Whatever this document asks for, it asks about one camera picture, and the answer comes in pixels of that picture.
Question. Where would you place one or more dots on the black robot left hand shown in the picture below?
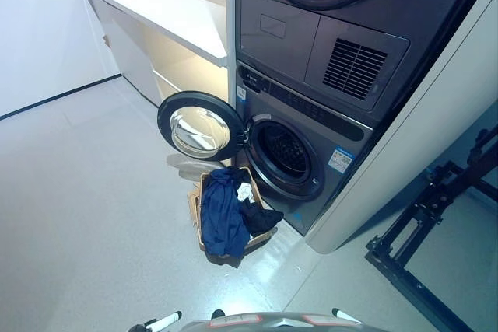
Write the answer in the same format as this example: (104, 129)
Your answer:
(163, 320)

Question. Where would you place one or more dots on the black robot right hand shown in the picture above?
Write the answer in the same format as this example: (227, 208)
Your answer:
(345, 315)

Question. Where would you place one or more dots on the black garment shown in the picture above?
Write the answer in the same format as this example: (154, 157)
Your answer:
(260, 219)

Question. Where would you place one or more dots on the grey front-load washing machine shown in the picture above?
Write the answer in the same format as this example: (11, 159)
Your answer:
(311, 207)

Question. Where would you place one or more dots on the brown cardboard laundry basket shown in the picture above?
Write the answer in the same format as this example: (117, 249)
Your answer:
(261, 239)

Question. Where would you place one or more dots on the round washing machine door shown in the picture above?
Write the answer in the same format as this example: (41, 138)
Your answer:
(198, 130)

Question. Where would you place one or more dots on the grey robot torso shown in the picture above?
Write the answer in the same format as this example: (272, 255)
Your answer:
(272, 324)

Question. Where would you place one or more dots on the dark blue garment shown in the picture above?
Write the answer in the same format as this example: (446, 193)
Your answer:
(221, 219)

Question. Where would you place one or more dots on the white garment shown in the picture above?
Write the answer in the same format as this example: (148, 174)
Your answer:
(244, 191)

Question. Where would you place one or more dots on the energy label sticker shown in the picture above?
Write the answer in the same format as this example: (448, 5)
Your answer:
(340, 159)

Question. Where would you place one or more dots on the small blue washer sticker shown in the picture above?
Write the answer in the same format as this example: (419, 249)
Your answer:
(241, 95)

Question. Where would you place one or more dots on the white base cabinet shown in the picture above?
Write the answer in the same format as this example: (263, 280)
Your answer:
(128, 56)

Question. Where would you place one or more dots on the grey stacked tumble dryer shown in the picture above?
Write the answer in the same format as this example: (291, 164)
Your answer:
(280, 29)

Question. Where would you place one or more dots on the white countertop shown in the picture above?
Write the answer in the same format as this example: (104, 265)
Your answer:
(175, 17)

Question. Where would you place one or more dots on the black metal frame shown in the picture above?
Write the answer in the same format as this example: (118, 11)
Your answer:
(389, 266)

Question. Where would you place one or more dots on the white appliance enclosure panel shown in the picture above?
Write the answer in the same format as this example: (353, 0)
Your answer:
(408, 153)

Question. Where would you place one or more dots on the white vertical post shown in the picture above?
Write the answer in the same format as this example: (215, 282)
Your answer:
(230, 36)

